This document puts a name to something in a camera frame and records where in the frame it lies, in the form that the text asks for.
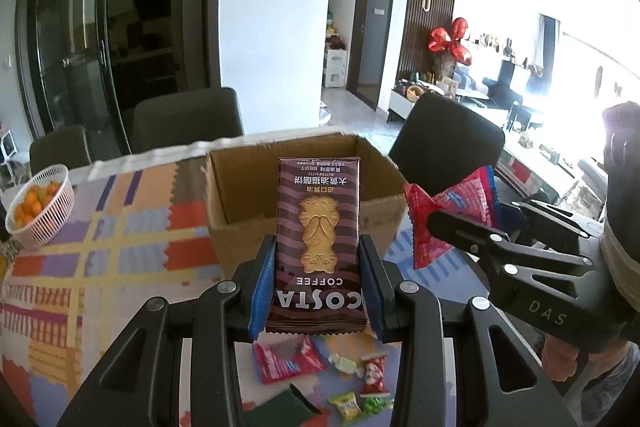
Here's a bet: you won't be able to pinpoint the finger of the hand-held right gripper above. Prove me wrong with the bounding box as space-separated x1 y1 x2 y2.
426 207 597 290
497 201 608 254

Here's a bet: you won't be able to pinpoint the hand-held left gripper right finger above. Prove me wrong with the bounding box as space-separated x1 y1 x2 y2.
359 234 568 427

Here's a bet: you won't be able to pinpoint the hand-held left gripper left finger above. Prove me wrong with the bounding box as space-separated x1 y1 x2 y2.
55 234 278 427

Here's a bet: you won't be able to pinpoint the red snack packet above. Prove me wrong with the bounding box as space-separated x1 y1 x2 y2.
402 165 501 270

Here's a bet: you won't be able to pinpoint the pink snack packet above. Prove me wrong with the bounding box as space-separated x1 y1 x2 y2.
251 336 328 386

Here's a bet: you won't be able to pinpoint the pale green candy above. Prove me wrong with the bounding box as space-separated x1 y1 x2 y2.
327 351 364 376

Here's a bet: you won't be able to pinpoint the brown striped biscuit packet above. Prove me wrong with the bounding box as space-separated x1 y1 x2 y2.
265 156 369 335

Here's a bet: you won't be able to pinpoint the cardboard box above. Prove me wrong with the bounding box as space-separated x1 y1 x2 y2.
202 133 408 283

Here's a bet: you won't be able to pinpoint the red and white wrapped candy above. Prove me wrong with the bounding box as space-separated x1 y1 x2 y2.
358 353 391 396

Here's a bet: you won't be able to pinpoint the black dining chair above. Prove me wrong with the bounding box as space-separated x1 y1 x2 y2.
388 92 506 188

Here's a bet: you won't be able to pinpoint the bright green wrapped candy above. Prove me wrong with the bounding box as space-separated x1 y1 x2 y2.
361 395 396 418

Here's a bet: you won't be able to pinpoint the yellow green wrapped candy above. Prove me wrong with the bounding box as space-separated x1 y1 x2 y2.
327 390 364 422

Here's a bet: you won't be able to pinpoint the dark green packet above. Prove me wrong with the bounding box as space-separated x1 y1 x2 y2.
259 383 324 427

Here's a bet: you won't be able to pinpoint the colourful printed tablecloth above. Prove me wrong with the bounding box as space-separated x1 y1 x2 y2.
0 133 501 427

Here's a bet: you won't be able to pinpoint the red foil balloons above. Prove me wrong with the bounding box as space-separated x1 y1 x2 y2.
427 17 474 67

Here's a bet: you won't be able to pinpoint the dark interior door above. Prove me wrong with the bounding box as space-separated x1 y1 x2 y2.
347 0 399 111

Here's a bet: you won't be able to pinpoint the white plastic basket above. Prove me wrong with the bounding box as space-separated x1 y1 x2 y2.
2 164 76 251

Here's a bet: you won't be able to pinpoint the pile of oranges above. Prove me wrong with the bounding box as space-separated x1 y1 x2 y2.
12 183 64 228

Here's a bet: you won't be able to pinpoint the small grey dining chair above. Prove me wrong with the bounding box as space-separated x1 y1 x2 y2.
29 124 94 178

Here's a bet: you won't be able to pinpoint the glass sliding door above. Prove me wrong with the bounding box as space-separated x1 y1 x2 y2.
14 0 222 148

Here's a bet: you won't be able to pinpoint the dark slatted wall panel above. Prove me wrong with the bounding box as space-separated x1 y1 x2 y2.
397 0 459 94

